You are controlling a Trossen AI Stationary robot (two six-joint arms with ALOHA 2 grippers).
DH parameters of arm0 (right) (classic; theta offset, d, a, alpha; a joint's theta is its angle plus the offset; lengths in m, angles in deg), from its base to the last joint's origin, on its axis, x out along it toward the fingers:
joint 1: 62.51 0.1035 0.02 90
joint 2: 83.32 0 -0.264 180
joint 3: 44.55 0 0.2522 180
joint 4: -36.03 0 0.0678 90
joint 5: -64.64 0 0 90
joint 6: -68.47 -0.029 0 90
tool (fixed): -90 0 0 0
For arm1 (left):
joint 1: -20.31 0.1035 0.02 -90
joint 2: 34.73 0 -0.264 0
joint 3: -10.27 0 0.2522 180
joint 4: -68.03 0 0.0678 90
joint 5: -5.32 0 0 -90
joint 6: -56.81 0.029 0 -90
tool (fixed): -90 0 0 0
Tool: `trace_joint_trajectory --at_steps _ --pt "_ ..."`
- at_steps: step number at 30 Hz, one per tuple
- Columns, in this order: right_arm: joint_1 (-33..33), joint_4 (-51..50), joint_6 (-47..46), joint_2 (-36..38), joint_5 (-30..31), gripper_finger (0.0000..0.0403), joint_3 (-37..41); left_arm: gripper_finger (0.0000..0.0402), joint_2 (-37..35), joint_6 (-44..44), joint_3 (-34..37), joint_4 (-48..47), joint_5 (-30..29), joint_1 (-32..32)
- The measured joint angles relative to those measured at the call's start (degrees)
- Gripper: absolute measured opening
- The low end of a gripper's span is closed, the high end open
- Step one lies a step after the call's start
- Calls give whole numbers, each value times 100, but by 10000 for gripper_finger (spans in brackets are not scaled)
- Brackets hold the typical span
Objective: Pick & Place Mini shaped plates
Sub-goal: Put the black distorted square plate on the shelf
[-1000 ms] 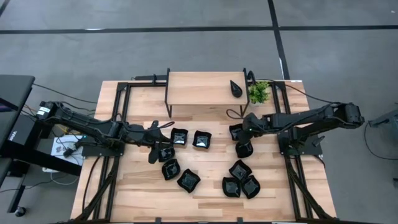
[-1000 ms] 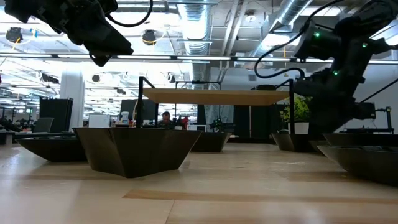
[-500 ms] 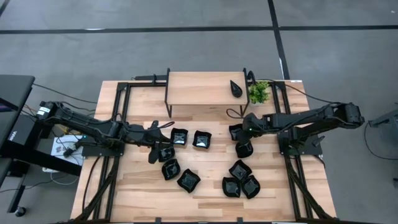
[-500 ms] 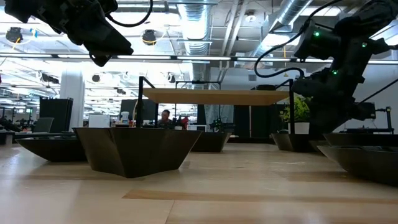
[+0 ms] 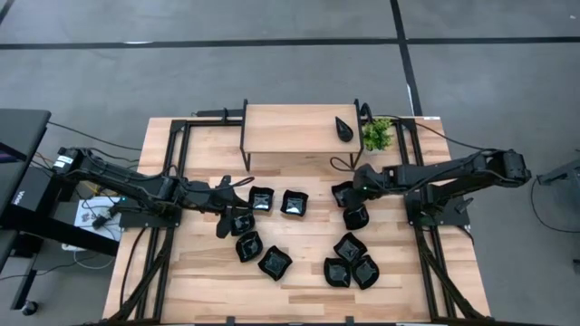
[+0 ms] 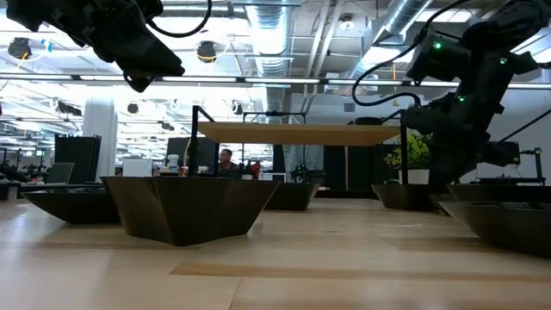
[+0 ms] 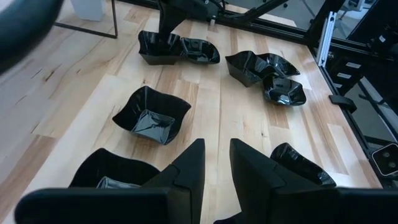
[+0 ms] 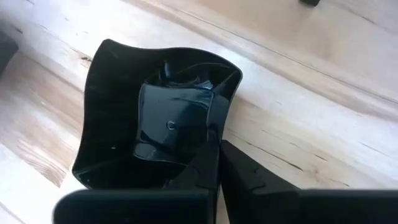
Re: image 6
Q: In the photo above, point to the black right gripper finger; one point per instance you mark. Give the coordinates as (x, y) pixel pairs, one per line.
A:
(441, 168)
(465, 161)

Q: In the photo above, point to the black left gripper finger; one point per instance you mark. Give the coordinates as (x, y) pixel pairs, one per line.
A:
(150, 49)
(138, 66)

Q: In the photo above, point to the black leaf-shaped mini plate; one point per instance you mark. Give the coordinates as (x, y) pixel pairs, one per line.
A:
(503, 228)
(69, 206)
(439, 202)

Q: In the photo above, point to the black square mini plate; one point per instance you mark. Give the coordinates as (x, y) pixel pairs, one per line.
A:
(189, 211)
(499, 193)
(400, 197)
(292, 196)

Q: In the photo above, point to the black teardrop mini plate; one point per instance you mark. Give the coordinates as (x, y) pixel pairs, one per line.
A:
(366, 121)

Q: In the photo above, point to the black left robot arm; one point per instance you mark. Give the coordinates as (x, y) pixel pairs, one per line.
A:
(39, 17)

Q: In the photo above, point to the background black robot arm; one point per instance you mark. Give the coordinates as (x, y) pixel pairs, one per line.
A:
(303, 173)

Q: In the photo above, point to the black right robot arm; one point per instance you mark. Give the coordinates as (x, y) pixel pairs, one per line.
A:
(508, 26)

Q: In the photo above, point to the green plant in white pot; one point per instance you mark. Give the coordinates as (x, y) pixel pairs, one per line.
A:
(413, 150)

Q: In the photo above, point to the ceiling strip light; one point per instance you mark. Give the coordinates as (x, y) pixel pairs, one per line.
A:
(529, 86)
(202, 79)
(101, 78)
(379, 82)
(439, 84)
(282, 80)
(36, 76)

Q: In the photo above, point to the black ceiling device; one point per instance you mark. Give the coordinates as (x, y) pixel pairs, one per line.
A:
(132, 108)
(237, 108)
(19, 48)
(69, 109)
(206, 51)

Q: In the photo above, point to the small black monitor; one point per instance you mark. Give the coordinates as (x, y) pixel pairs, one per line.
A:
(510, 153)

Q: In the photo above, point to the dark background desk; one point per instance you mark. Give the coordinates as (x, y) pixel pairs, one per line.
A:
(512, 180)

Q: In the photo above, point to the black partition panel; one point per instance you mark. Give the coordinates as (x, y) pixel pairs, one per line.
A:
(335, 168)
(360, 168)

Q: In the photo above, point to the white building column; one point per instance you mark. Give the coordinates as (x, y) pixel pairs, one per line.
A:
(100, 142)

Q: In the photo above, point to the white board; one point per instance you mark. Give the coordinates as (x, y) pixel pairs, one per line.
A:
(137, 167)

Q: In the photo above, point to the bright ceiling light panel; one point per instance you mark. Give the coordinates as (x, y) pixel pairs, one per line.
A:
(387, 55)

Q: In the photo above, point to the white bottle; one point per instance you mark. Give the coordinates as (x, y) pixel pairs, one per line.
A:
(173, 163)

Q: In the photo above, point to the large dark screen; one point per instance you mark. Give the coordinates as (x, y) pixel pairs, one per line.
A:
(206, 150)

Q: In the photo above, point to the black cabinet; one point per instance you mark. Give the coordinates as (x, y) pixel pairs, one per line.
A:
(77, 159)

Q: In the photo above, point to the person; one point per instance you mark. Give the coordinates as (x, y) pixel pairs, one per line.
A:
(226, 160)

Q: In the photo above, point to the grey office chair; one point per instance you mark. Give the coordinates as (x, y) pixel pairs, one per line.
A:
(60, 173)

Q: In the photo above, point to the red object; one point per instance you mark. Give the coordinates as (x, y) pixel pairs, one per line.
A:
(256, 169)

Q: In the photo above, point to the background robot stations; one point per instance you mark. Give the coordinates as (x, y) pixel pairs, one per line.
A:
(17, 170)

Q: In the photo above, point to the white metal rack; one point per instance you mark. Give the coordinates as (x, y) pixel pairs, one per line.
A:
(273, 177)

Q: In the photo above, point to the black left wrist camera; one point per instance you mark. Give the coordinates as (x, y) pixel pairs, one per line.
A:
(138, 84)

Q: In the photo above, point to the grey wall vent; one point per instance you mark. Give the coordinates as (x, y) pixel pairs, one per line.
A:
(349, 107)

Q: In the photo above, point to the silver ribbed ventilation duct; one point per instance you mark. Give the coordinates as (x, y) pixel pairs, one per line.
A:
(269, 43)

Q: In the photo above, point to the silver slanted ventilation duct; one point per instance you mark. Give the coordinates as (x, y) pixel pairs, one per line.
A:
(400, 17)

